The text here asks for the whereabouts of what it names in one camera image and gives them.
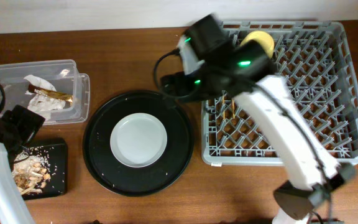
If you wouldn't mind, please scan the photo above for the crumpled white tissue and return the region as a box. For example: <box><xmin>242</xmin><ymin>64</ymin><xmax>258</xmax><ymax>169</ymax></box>
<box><xmin>24</xmin><ymin>75</ymin><xmax>66</xmax><ymax>121</ymax></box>

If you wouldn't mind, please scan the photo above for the gold snack wrapper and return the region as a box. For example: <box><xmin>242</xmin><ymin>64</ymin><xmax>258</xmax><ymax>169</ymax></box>
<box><xmin>28</xmin><ymin>84</ymin><xmax>73</xmax><ymax>104</ymax></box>

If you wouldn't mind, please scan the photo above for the clear plastic waste bin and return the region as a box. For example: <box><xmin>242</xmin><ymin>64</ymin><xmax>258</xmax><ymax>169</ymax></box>
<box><xmin>0</xmin><ymin>60</ymin><xmax>90</xmax><ymax>126</ymax></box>

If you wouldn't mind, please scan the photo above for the black rectangular box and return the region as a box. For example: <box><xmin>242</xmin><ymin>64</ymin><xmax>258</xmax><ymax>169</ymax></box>
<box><xmin>22</xmin><ymin>138</ymin><xmax>68</xmax><ymax>200</ymax></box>

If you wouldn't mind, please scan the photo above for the grey plastic dishwasher rack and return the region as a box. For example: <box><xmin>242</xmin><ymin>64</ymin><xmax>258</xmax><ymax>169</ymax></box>
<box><xmin>201</xmin><ymin>21</ymin><xmax>358</xmax><ymax>166</ymax></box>

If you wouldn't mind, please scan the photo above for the wooden chopstick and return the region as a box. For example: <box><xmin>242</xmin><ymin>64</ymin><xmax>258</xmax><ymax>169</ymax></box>
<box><xmin>221</xmin><ymin>94</ymin><xmax>226</xmax><ymax>121</ymax></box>
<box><xmin>231</xmin><ymin>99</ymin><xmax>236</xmax><ymax>119</ymax></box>

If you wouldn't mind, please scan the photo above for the pile of food scraps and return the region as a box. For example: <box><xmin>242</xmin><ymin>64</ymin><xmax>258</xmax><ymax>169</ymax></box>
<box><xmin>11</xmin><ymin>146</ymin><xmax>62</xmax><ymax>198</ymax></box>

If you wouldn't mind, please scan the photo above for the grey plate with food scraps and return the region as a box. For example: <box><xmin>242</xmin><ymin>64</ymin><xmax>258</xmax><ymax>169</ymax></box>
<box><xmin>110</xmin><ymin>113</ymin><xmax>168</xmax><ymax>168</ymax></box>

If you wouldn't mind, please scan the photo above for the round black serving tray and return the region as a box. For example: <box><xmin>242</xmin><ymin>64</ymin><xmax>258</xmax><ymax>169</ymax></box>
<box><xmin>83</xmin><ymin>90</ymin><xmax>194</xmax><ymax>197</ymax></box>

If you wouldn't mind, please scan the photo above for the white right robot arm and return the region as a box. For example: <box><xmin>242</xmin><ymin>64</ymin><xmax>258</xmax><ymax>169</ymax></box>
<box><xmin>161</xmin><ymin>35</ymin><xmax>356</xmax><ymax>223</ymax></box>

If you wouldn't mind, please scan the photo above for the yellow bowl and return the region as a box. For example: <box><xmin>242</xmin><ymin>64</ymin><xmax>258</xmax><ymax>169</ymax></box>
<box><xmin>240</xmin><ymin>30</ymin><xmax>275</xmax><ymax>58</ymax></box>

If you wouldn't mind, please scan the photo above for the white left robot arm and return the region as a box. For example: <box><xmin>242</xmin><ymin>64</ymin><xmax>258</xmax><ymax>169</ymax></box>
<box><xmin>0</xmin><ymin>84</ymin><xmax>45</xmax><ymax>223</ymax></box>

